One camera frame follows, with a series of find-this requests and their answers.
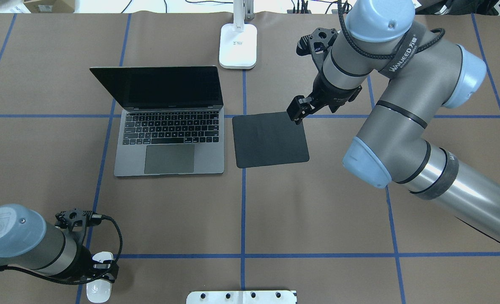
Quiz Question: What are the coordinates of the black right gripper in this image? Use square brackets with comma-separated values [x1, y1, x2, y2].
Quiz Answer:
[286, 74, 362, 124]

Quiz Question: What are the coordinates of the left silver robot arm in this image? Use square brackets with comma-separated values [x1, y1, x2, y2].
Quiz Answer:
[0, 204, 119, 285]

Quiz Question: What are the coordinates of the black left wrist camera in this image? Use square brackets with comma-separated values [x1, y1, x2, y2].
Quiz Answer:
[54, 208, 95, 231]

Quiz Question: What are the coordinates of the grey laptop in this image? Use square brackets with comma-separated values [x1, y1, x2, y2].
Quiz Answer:
[90, 65, 225, 177]

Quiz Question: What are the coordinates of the black right camera cable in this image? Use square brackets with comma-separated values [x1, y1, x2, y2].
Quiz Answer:
[337, 0, 446, 60]

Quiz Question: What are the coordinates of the black camera cable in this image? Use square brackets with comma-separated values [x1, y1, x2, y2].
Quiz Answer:
[90, 214, 124, 271]
[337, 0, 446, 60]

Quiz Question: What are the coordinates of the black mouse pad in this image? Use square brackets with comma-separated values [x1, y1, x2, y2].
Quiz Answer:
[232, 112, 310, 168]

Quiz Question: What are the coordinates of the white desk lamp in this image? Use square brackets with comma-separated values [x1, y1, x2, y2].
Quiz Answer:
[219, 0, 257, 70]

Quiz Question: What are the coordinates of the black left camera cable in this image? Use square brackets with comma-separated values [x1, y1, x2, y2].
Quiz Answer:
[90, 214, 124, 271]

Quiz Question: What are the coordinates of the cardboard box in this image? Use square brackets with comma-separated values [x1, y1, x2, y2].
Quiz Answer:
[23, 0, 76, 13]

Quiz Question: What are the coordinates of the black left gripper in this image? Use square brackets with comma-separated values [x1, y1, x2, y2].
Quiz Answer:
[68, 246, 119, 283]

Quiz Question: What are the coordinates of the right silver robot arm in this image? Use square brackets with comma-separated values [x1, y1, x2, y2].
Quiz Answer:
[287, 0, 500, 244]

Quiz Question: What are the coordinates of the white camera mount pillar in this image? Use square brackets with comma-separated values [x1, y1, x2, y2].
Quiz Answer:
[186, 290, 298, 304]

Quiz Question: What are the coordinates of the white computer mouse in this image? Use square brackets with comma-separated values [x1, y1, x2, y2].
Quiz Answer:
[86, 252, 114, 304]

